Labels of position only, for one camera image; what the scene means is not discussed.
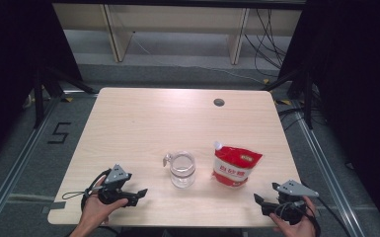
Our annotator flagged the thick black cable loop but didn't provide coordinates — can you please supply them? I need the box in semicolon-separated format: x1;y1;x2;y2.
82;168;113;212

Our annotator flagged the light wooden shelf unit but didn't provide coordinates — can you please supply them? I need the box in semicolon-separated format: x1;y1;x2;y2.
51;3;305;65

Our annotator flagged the black curtain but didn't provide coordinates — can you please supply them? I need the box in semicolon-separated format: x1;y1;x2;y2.
0;0;84;169
277;0;380;236

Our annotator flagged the person's right hand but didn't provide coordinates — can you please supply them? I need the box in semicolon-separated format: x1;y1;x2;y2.
269;196;317;237

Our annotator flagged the thin lanyard loop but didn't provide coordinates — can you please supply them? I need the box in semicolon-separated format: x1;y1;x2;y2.
61;190;94;200

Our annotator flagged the person's left hand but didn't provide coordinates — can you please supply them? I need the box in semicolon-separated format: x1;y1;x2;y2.
78;177;129;228

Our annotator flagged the black floor cable tangle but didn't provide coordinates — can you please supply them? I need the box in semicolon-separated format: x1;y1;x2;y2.
277;83;329;132

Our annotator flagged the black metal stand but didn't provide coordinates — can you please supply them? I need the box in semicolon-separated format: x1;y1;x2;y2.
33;65;98;130
263;67;314;130

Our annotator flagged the clear glass jar hinged lid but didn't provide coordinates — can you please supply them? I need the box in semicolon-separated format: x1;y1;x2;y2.
163;150;197;190

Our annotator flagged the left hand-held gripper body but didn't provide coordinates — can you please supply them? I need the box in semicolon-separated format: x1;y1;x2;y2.
97;163;132;207

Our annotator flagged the long black floor cable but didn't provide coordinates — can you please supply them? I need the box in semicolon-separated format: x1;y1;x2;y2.
315;197;353;237

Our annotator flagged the grey tape strip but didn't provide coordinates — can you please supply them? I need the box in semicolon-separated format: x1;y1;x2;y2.
40;200;67;215

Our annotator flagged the short aluminium floor rail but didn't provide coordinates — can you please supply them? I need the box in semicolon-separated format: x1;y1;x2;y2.
60;89;99;99

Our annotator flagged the red white sugar bag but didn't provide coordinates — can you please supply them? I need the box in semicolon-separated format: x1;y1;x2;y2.
211;141;264;188

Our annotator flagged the black wrist strap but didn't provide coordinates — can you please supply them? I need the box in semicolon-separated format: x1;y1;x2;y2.
274;200;322;237

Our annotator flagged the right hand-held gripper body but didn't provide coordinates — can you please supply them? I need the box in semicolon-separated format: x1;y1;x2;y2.
274;179;320;226

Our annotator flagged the long aluminium floor rail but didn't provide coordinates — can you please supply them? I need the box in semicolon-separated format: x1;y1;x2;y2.
290;100;368;237
0;95;62;237

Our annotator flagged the black hanging cable bundle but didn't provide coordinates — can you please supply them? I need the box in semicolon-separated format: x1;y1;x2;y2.
244;8;289;79

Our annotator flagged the thin white floor cable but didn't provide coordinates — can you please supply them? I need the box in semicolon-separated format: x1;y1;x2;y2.
132;32;266;84

